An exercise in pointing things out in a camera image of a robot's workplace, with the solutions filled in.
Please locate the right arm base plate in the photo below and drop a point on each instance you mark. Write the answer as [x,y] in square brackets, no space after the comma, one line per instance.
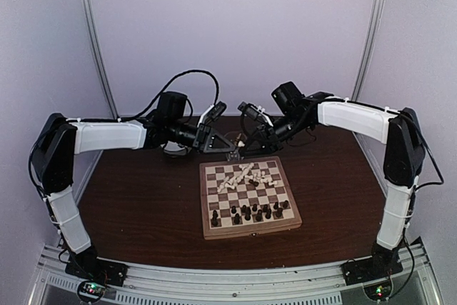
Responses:
[365,270]

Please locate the pile of white chess pieces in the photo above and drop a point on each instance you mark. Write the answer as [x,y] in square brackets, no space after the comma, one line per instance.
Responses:
[231,177]

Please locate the aluminium frame post right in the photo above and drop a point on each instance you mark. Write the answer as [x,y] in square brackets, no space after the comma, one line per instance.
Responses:
[368,48]

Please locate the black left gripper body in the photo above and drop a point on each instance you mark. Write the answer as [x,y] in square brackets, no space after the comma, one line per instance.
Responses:
[198,141]

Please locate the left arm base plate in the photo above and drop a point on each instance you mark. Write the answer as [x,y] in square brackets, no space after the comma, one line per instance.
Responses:
[106,272]

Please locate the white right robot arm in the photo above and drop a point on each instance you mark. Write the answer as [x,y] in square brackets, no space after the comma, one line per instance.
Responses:
[398,130]

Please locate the wooden chess board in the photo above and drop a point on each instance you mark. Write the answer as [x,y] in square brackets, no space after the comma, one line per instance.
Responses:
[244,198]

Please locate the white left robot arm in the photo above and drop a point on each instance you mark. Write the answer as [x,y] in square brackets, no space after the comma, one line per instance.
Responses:
[51,161]

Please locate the dark chess piece corner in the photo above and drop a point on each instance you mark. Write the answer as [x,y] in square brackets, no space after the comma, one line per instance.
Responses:
[214,219]

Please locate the pile of dark chess pieces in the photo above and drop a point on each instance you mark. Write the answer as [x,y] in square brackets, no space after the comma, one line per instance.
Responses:
[254,182]

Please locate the aluminium frame post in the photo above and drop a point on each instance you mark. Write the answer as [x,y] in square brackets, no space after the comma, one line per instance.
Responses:
[368,48]
[98,58]

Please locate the dark chess pawn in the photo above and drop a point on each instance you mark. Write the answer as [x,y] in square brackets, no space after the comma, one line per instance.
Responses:
[279,213]

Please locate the clear drinking glass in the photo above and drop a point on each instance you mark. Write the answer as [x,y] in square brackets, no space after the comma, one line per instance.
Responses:
[231,136]

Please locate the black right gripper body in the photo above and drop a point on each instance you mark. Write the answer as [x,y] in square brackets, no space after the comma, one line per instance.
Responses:
[277,145]

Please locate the dark chess piece twelfth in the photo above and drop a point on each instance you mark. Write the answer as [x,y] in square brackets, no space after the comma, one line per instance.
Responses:
[268,214]

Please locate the aluminium frame post left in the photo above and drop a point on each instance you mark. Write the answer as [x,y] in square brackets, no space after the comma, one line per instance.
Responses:
[98,58]

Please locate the white scalloped bowl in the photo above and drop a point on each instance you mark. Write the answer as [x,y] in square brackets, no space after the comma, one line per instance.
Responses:
[174,149]

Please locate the aluminium front rail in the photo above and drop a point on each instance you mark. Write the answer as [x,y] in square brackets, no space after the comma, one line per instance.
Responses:
[315,284]

